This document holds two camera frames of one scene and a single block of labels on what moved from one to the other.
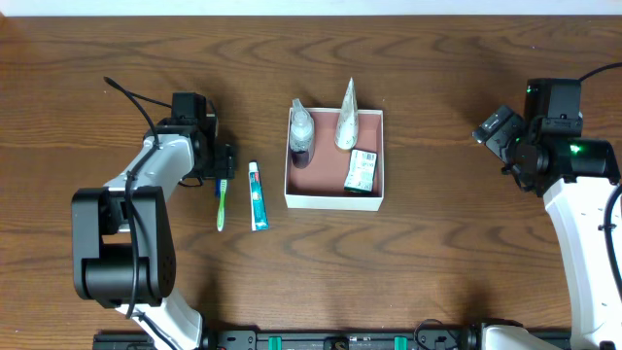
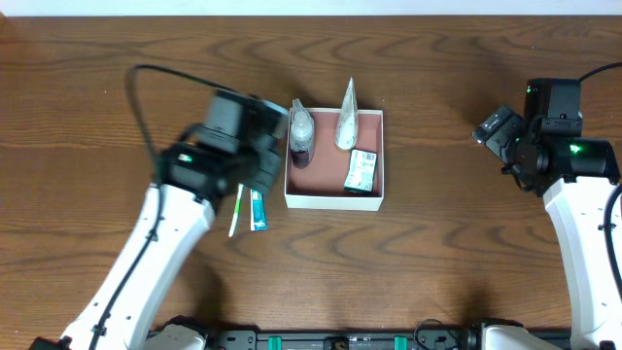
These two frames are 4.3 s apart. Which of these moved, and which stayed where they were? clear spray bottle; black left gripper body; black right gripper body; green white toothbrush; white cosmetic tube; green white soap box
Moved: green white toothbrush; black left gripper body
Stayed: green white soap box; clear spray bottle; black right gripper body; white cosmetic tube
